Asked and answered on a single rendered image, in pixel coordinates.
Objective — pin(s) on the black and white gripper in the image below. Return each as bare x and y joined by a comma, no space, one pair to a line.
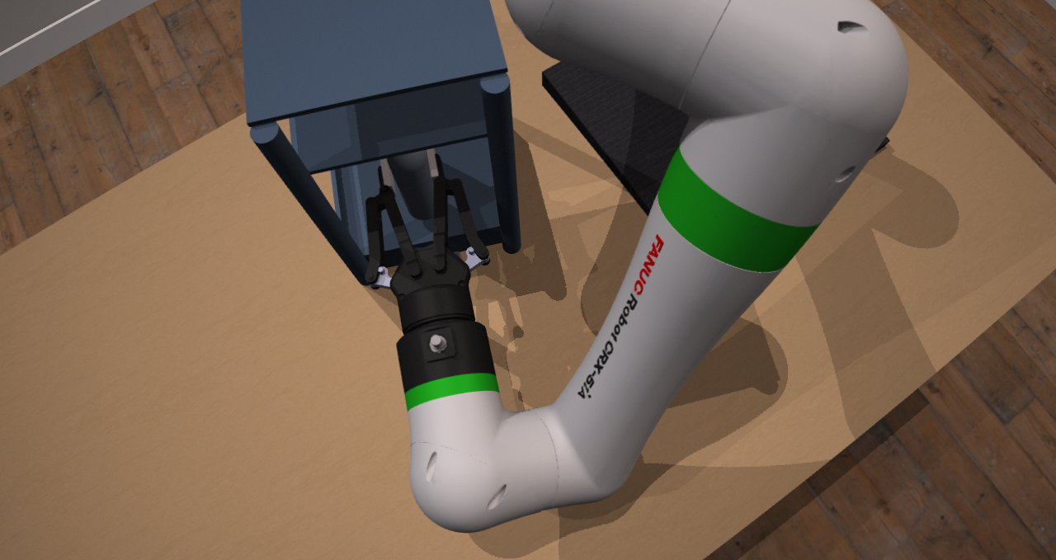
431,283

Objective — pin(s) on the dark grey bottle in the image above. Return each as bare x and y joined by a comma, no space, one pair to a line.
413,177

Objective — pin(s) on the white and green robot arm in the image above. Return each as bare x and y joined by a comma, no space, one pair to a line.
787,102

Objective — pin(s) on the dark blue shelving unit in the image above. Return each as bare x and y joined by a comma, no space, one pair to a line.
303,57

